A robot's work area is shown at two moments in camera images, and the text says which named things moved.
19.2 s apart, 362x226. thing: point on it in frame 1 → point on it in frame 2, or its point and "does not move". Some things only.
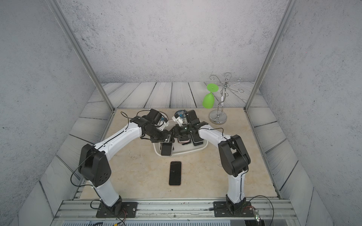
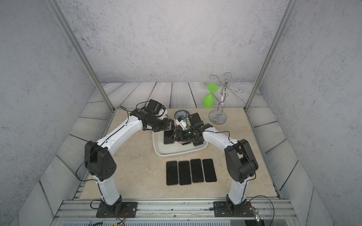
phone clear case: (197, 140) does not move
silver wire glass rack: (219, 116) does not move
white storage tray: (178, 148) does not move
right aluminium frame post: (263, 72) does not move
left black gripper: (163, 138) → (167, 125)
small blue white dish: (181, 113) does not move
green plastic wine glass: (208, 100) does not move
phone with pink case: (175, 177) → (196, 171)
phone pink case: (166, 148) → (184, 173)
